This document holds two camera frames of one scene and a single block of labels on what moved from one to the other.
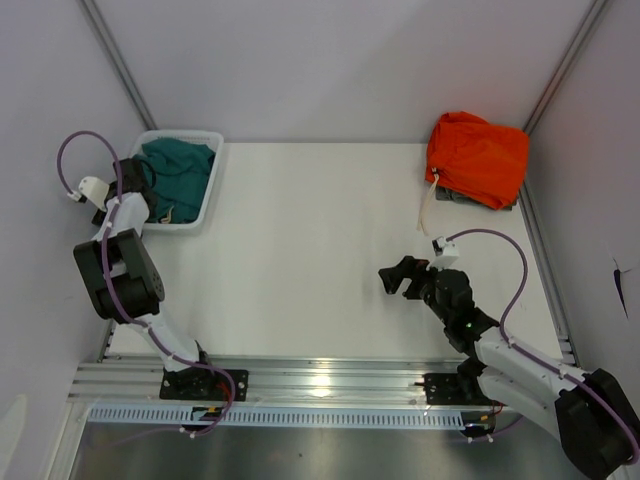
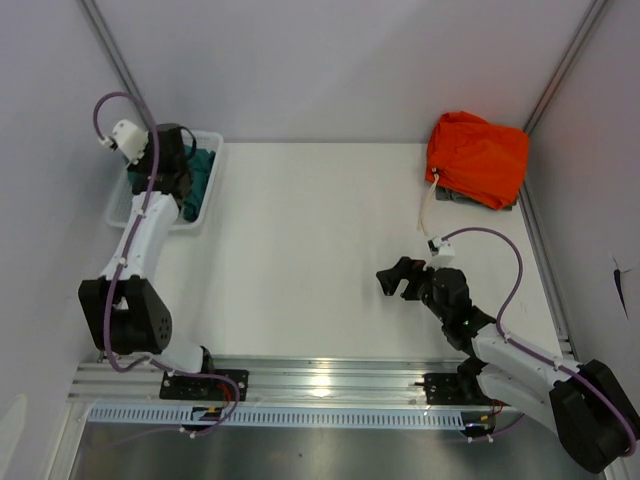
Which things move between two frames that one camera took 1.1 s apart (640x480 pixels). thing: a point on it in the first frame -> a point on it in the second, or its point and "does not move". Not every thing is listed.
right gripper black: [408, 268] does not move
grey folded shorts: [448, 194] does not move
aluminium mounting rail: [137, 382] does not move
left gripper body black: [99, 218] -> [143, 166]
